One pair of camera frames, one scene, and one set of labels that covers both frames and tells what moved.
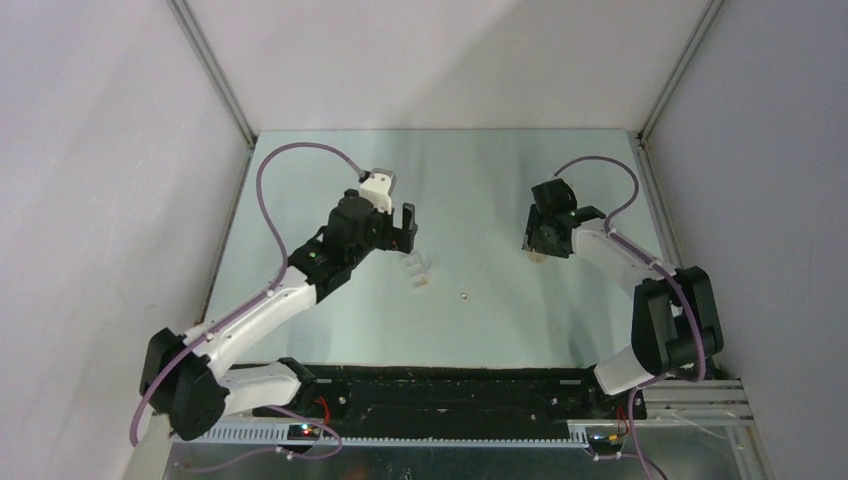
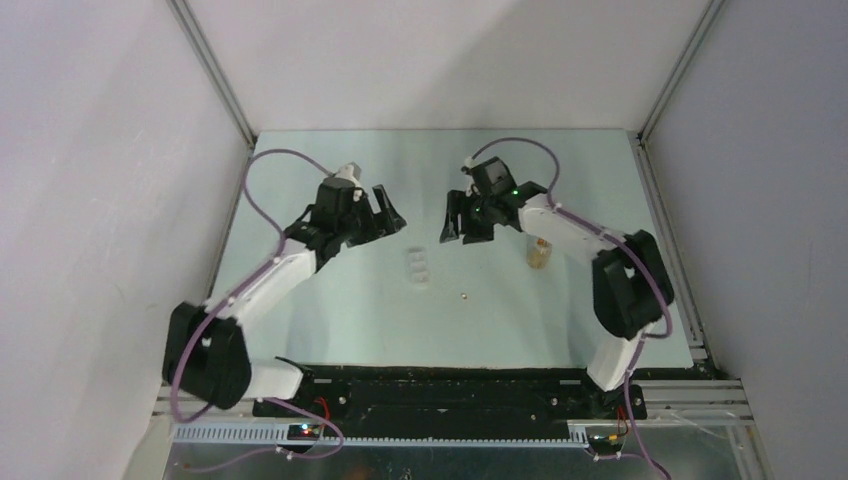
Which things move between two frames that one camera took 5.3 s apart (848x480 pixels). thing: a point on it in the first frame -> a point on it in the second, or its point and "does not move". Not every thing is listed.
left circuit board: (303, 432) does not move
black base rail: (451, 396) does not move
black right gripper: (533, 240) -> (455, 202)
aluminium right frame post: (709, 17) does not move
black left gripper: (399, 239) -> (392, 219)
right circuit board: (604, 444) does not move
